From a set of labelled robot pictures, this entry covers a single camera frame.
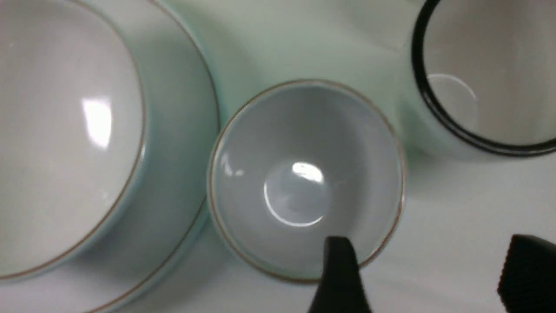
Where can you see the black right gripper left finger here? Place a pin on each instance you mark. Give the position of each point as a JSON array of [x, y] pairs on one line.
[[340, 289]]

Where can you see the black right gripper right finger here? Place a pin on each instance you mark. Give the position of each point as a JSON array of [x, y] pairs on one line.
[[528, 280]]

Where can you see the pale blue cup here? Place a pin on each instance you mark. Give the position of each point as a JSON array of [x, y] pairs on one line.
[[301, 161]]

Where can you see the pale blue bowl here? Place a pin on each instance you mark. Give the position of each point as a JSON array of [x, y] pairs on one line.
[[74, 127]]

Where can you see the pale blue flat plate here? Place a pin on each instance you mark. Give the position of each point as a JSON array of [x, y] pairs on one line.
[[168, 212]]

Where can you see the white cup black rim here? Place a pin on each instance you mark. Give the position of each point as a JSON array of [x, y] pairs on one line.
[[477, 79]]

